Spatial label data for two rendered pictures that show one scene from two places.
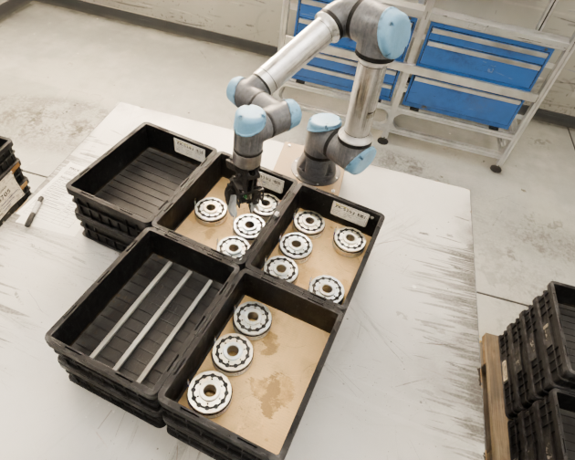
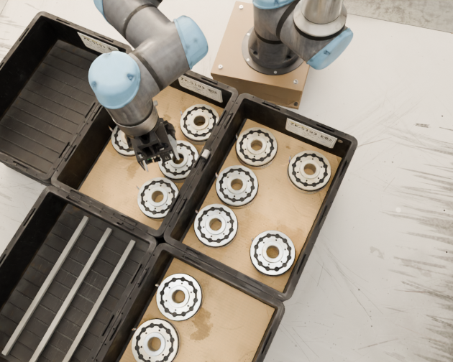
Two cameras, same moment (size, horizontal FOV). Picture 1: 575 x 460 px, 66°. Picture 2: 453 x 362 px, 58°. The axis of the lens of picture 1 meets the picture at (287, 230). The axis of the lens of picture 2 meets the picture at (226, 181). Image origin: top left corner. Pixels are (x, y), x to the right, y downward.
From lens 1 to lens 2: 0.62 m
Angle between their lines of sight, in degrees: 26
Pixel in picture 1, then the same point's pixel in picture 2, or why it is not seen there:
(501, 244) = not seen: outside the picture
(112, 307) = (26, 280)
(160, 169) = (72, 74)
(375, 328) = (341, 271)
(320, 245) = (271, 178)
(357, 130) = (318, 14)
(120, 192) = (28, 115)
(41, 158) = not seen: outside the picture
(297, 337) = (234, 314)
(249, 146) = (124, 116)
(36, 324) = not seen: outside the picture
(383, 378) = (344, 338)
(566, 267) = not seen: outside the picture
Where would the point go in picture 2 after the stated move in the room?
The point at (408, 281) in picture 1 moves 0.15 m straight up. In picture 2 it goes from (391, 202) to (411, 185)
